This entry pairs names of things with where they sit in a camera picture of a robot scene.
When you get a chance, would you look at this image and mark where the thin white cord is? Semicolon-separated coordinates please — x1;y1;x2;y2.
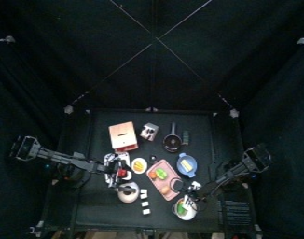
109;0;237;110
69;0;214;106

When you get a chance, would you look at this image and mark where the blue toy bowl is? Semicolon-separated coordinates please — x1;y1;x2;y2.
177;152;199;179

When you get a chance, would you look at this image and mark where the pink toy tray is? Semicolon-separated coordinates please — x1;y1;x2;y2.
146;159;185;202

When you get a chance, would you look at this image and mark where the grey toy toaster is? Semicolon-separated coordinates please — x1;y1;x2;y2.
141;122;162;142

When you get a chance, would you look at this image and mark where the small white plate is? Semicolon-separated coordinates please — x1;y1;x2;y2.
130;157;149;175

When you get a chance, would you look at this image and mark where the dark green toy vegetable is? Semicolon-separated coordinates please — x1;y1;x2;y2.
182;130;191;146

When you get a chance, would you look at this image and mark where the white bowl with greens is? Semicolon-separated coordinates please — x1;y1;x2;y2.
173;197;199;221

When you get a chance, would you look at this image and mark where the black toy frying pan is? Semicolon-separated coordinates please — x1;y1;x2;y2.
162;121;185;153

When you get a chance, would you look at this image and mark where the black box with label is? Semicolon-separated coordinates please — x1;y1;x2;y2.
222;199;255;232

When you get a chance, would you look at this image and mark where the wooden toy box red base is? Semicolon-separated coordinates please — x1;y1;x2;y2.
107;121;141;153

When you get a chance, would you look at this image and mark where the grey frame foot bracket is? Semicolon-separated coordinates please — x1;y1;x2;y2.
29;219;47;236

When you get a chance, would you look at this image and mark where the yellow toy butter block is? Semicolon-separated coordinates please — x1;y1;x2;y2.
181;159;195;173

